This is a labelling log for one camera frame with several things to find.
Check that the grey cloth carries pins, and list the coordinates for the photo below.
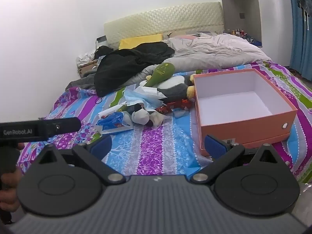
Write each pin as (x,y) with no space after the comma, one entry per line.
(82,80)

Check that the red foil wrapper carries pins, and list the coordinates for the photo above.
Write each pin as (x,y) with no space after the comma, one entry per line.
(180,103)

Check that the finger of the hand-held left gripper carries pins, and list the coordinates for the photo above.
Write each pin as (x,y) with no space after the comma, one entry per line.
(65,125)

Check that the blue plastic bag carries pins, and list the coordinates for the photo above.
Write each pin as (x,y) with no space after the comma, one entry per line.
(112,123)

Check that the small panda plush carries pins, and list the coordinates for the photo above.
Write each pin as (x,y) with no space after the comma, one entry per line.
(141,117)

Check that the blue face mask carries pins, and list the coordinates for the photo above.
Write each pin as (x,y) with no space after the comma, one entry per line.
(146,100)

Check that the white crumpled cloth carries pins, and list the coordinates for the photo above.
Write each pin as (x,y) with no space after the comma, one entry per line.
(85,58)

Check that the grey white penguin plush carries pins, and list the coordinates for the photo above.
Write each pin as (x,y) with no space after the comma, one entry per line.
(175,89)

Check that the white plastic bottle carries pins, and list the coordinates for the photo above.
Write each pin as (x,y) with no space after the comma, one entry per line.
(108,111)

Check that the pink pillow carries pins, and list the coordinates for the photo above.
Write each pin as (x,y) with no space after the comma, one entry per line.
(185,36)

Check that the yellow pillow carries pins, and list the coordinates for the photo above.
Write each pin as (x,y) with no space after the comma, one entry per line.
(139,41)

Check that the orange cardboard box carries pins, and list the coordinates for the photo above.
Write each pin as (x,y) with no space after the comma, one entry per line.
(243,131)

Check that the black garment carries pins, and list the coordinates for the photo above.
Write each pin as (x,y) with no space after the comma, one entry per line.
(121,63)

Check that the blue curtain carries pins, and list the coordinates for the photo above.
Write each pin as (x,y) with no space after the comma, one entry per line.
(302,41)

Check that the grey duvet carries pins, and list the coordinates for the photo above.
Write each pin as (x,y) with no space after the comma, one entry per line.
(214,51)

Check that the cream padded headboard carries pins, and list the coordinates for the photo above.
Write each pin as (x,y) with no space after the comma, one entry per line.
(165,17)

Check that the row of small bottles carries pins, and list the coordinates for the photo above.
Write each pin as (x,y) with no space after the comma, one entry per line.
(237,33)

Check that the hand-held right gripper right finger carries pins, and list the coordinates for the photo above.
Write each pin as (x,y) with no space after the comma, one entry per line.
(214,147)

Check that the white tissue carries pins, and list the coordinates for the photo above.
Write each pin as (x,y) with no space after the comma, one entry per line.
(146,90)

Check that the brown cardboard carton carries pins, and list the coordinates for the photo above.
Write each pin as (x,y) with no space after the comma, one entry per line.
(85,69)

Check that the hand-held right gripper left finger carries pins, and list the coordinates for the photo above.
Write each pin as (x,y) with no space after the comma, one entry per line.
(102,143)

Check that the black rectangular device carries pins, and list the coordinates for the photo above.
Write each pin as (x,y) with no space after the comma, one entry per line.
(101,39)

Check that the green plush mallet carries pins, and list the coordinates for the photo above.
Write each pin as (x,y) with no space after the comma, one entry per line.
(160,73)

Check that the person's left hand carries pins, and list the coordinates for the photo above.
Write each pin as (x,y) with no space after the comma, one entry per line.
(9,182)

